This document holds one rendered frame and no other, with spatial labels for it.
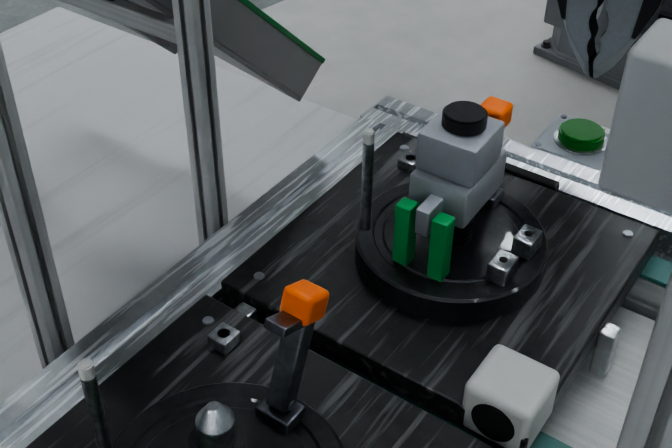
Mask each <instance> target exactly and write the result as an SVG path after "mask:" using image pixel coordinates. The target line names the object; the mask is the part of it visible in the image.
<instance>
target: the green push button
mask: <svg viewBox="0 0 672 448"><path fill-rule="evenodd" d="M604 138H605V131H604V129H603V128H602V127H601V126H600V125H599V124H597V123H595V122H593V121H591V120H587V119H581V118H575V119H570V120H567V121H565V122H563V123H562V124H561V125H560V127H559V132H558V139H559V141H560V142H561V143H562V144H563V145H565V146H566V147H568V148H571V149H574V150H578V151H593V150H596V149H599V148H600V147H601V146H602V145H603V142H604Z"/></svg>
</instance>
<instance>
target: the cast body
mask: <svg viewBox="0 0 672 448"><path fill-rule="evenodd" d="M504 127H505V123H504V122H503V121H501V120H498V119H495V118H492V117H489V116H488V112H487V111H486V109H485V108H483V107H482V106H481V105H479V104H477V103H475V102H471V101H455V102H452V103H450V104H448V105H446V106H445V107H444V108H443V109H442V110H441V111H440V112H439V113H438V114H437V115H436V116H435V117H434V118H433V119H432V120H431V121H430V122H429V123H428V124H426V125H425V126H424V127H423V128H422V129H421V130H420V131H419V133H418V135H417V149H416V162H415V166H416V169H415V170H414V171H413V172H412V173H411V174H410V185H409V199H412V200H414V201H416V202H418V203H419V205H418V208H417V209H416V219H415V233H417V234H420V235H422V236H425V237H427V236H428V235H429V234H430V233H431V224H432V219H433V218H434V217H435V216H436V215H437V214H438V213H439V212H443V213H445V214H448V215H450V216H453V217H455V226H456V227H458V228H461V229H463V228H465V227H466V225H467V224H468V223H469V222H470V221H471V220H472V218H473V217H474V216H475V215H476V214H477V213H478V211H479V210H480V209H481V208H482V207H483V206H484V204H485V203H486V202H487V201H488V200H489V198H490V197H491V196H492V195H493V194H494V193H495V191H496V190H497V189H498V188H499V187H500V186H501V184H502V183H503V178H504V171H505V164H506V158H507V150H505V149H503V148H502V141H503V134H504Z"/></svg>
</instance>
